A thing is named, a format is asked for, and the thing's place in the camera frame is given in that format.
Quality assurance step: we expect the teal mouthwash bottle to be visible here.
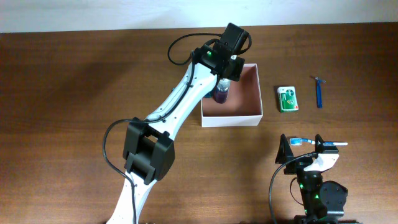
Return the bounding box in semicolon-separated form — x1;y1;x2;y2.
204;89;214;98

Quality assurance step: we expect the blue disposable razor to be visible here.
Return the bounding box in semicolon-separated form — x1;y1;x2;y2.
310;76;326;109

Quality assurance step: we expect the green soap box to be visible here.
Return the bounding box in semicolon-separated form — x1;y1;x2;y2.
277;86;299;113

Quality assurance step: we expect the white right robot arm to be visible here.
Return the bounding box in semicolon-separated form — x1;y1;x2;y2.
269;134;348;223

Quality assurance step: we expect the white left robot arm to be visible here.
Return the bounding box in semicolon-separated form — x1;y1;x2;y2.
107;23;252;223

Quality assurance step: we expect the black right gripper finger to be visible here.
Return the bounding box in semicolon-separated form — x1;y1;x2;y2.
315;134;325;152
275;134;294;164

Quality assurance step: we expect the white cardboard box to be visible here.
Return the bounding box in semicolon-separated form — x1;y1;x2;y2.
201;63;263;128

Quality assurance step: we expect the blue white toothbrush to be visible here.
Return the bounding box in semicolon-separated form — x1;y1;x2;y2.
289;138;348;146

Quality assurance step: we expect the clear purple liquid bottle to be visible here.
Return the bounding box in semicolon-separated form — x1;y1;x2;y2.
213;78;231;104

